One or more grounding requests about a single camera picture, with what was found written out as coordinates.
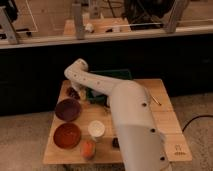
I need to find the dark red grape bunch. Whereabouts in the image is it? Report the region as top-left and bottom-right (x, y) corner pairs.
(66, 87), (80, 100)

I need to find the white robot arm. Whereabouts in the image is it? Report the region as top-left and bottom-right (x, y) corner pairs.
(64, 59), (172, 171)

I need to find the purple bowl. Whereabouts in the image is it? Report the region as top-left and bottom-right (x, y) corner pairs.
(55, 99), (81, 122)

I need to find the red-orange bowl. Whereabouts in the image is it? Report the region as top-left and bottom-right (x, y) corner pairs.
(53, 123), (81, 149)

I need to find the white lidded cup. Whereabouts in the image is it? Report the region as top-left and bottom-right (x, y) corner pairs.
(88, 120), (105, 142)

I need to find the wooden folding table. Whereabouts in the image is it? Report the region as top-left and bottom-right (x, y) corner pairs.
(43, 79), (192, 164)

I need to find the green plastic bin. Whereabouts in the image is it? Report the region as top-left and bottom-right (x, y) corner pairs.
(86, 69), (132, 105)

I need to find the black rectangular block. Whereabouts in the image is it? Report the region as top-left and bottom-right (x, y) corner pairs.
(112, 138), (120, 149)

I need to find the white object on board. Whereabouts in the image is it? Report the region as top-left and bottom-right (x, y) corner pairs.
(85, 23), (94, 33)

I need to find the black machine in background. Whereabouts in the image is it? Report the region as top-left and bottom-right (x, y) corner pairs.
(122, 0), (175, 30)

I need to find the middle grey metal post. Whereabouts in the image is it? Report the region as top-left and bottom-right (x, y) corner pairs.
(72, 3), (85, 40)

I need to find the grey metal post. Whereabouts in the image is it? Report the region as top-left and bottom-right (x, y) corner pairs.
(0, 6), (19, 45)
(72, 3), (85, 40)
(164, 0), (190, 34)

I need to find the left grey metal post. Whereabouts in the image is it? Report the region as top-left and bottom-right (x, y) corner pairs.
(0, 6), (19, 45)

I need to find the black cable on floor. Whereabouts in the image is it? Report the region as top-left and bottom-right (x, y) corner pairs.
(181, 114), (213, 133)

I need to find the right grey metal post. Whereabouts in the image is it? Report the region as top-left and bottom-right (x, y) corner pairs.
(164, 0), (190, 34)

